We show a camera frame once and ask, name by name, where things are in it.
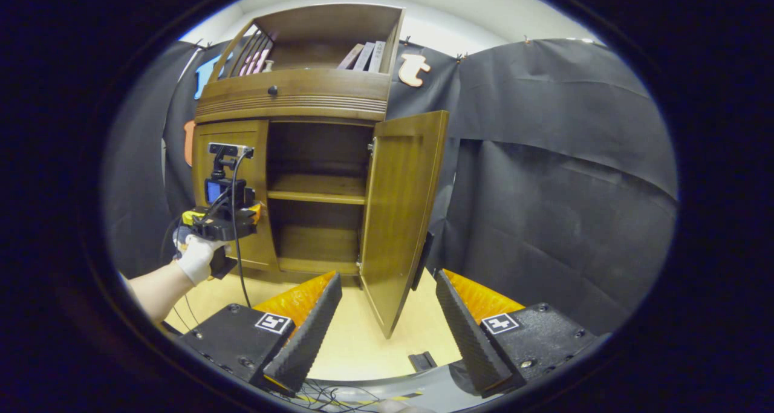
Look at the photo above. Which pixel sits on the white book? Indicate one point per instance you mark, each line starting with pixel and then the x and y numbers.
pixel 377 56

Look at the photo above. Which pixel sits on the wooden cabinet drawer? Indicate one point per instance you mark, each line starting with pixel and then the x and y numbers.
pixel 326 89

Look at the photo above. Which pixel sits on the grey book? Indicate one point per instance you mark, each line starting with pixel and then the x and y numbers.
pixel 364 56

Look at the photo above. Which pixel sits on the wooden double-door shoe cabinet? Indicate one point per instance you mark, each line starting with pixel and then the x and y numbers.
pixel 326 26

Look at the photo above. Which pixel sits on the black backdrop cloth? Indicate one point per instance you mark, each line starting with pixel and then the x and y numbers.
pixel 544 189

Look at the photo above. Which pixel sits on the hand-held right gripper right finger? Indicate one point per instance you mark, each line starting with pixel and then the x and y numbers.
pixel 465 340

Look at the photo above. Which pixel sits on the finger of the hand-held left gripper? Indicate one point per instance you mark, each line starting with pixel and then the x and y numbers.
pixel 257 212

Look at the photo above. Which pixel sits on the small black block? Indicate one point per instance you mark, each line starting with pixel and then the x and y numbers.
pixel 422 361

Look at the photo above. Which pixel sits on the wooden inner shelf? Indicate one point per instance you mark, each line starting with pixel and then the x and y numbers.
pixel 317 189

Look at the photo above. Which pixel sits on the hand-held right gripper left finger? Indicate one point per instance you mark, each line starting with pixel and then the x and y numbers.
pixel 308 340

